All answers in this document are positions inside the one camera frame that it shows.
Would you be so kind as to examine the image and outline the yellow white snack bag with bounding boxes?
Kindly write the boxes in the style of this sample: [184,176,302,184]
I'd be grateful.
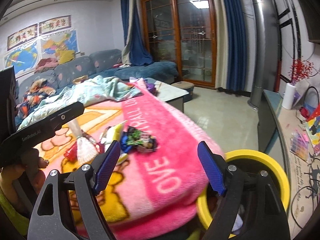
[99,121,126,153]

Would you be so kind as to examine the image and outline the white top coffee table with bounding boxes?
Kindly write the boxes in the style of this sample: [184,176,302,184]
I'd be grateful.
[145,77,188,112]

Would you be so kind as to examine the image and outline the red snack package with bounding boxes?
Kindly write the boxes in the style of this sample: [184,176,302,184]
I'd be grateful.
[63,142,77,163]

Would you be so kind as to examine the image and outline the light blue floral blanket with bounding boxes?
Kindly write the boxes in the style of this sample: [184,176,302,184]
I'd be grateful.
[18,75,142,129]

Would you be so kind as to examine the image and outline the long tv cabinet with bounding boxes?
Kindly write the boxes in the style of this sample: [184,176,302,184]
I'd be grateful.
[257,90,319,239]

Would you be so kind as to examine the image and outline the china map poster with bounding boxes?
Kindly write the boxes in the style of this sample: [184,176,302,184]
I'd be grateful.
[39,29,80,63]

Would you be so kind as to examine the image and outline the wooden glass sliding door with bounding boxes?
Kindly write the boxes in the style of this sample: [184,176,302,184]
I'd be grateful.
[140,0,217,88]

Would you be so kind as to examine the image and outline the world map poster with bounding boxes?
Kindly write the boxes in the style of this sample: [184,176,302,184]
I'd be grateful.
[4,41,40,77]

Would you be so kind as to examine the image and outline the colourful portrait painting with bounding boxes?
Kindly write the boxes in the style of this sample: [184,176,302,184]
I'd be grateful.
[305,105,320,155]

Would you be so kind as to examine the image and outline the right blue curtain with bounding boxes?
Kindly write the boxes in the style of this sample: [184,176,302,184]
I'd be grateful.
[213,0,247,92]

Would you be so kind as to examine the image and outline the blue plastic bag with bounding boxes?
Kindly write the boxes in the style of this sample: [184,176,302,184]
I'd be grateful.
[120,132,133,153]

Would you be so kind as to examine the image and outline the small round footstool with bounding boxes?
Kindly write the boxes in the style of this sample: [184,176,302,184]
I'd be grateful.
[172,81,194,102]

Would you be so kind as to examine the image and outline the wall mounted television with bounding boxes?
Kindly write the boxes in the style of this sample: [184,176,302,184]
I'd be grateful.
[298,0,320,44]

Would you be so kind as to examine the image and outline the white foam net sleeve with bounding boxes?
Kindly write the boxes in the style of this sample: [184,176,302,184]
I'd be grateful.
[67,119,98,165]

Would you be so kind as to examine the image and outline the blue grey sofa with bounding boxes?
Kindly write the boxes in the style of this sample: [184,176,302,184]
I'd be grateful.
[15,48,180,120]

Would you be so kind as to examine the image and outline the pink cartoon fleece blanket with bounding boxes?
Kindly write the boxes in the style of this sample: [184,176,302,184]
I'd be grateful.
[32,77,226,240]

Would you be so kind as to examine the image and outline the colourful bead organiser box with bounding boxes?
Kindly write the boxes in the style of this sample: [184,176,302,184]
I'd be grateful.
[290,130,309,163]

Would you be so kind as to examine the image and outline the green dark snack wrapper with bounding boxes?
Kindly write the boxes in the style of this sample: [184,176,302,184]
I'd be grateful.
[126,126,157,153]

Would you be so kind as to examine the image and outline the blue curtain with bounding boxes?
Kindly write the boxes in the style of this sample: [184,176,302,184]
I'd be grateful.
[213,0,247,92]
[120,0,153,66]

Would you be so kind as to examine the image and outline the left blue curtain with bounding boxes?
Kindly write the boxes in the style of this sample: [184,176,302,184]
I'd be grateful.
[120,0,153,66]

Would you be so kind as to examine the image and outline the red berry branch decoration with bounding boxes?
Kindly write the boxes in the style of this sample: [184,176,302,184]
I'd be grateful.
[289,59,314,85]

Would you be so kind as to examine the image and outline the yellow rimmed black trash bin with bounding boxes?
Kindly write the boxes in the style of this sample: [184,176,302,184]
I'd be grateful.
[203,150,290,239]

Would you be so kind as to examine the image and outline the silver tower air conditioner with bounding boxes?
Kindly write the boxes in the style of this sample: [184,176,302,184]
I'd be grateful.
[248,0,280,110]

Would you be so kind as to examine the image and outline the white paper towel roll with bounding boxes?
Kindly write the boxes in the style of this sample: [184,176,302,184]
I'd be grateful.
[281,83,296,110]

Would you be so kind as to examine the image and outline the person's left hand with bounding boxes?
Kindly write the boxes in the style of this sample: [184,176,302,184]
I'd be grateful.
[1,157,49,212]

